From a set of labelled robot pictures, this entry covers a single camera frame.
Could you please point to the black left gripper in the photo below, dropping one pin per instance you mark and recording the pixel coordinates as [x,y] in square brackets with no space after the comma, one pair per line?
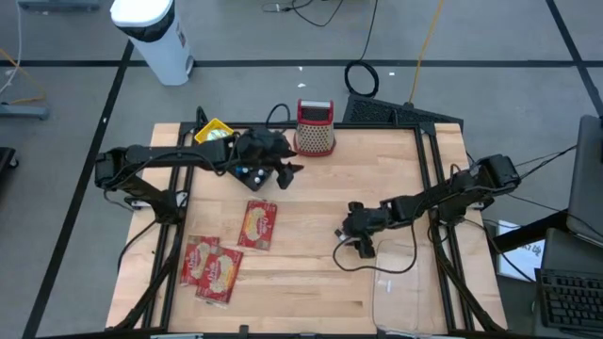
[259,143]

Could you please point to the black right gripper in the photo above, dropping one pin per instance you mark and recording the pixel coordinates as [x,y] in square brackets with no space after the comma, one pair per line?
[369,219]

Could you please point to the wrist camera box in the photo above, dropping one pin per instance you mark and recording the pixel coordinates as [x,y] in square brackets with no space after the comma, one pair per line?
[285,179]
[368,248]

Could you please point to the black table frame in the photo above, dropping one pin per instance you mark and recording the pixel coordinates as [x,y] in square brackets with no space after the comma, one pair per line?
[367,126]

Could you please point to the red snack packet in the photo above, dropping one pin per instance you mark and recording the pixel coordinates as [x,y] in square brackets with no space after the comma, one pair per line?
[257,225]
[220,278]
[195,259]

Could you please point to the red metal box grater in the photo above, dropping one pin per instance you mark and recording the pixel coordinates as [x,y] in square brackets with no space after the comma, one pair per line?
[314,136]

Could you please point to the black keyboard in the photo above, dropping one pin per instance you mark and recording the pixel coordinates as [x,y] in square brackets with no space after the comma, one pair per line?
[572,299]

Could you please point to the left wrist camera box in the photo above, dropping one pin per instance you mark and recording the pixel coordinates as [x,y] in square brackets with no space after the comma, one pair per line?
[285,179]

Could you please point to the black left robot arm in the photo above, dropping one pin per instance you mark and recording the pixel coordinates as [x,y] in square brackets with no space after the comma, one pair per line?
[155,153]

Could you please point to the clear plastic container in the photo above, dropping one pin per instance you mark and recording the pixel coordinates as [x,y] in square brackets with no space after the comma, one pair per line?
[396,292]

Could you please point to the yellow plastic bin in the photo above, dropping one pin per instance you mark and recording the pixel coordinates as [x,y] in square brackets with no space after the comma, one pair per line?
[203,133]

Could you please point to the white paper sheet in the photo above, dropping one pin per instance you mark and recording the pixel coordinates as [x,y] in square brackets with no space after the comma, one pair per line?
[523,256]

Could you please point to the grey laptop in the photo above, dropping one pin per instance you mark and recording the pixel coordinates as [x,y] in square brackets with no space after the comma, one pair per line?
[586,188]

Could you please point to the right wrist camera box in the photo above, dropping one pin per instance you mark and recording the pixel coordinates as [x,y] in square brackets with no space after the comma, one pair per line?
[368,248]

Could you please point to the white floor bin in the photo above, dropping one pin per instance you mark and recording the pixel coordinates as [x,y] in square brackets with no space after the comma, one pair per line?
[155,42]

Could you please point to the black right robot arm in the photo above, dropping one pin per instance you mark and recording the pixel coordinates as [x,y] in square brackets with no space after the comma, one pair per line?
[443,198]

